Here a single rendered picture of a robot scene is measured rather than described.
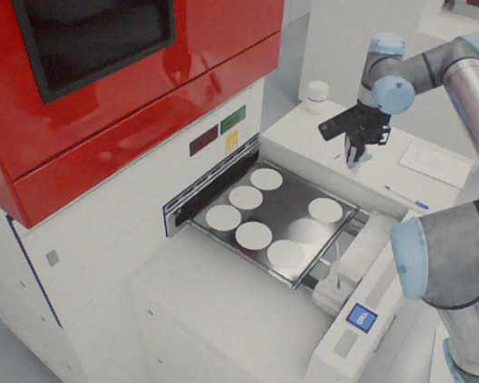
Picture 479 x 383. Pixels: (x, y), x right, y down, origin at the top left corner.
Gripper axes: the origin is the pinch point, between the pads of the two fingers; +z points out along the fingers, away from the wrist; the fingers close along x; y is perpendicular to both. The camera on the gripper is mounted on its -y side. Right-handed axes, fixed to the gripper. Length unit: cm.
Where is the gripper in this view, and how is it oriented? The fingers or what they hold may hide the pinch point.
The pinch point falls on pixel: (348, 165)
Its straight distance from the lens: 119.8
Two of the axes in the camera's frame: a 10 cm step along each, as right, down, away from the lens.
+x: -2.1, -7.0, 6.9
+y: 9.8, -1.2, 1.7
